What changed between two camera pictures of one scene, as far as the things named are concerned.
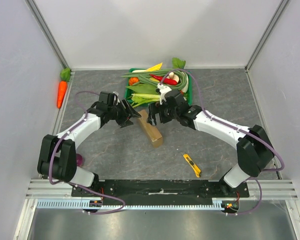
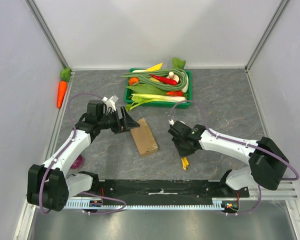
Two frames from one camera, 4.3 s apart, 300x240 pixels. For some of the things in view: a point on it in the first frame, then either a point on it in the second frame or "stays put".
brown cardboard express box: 151,130 → 144,138
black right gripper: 159,113 → 183,149
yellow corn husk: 157,67 stays put
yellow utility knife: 196,170 → 185,162
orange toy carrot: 65,75 stays put
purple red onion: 79,160 stays put
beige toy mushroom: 172,76 stays put
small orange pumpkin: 133,80 stays put
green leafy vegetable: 143,88 stays put
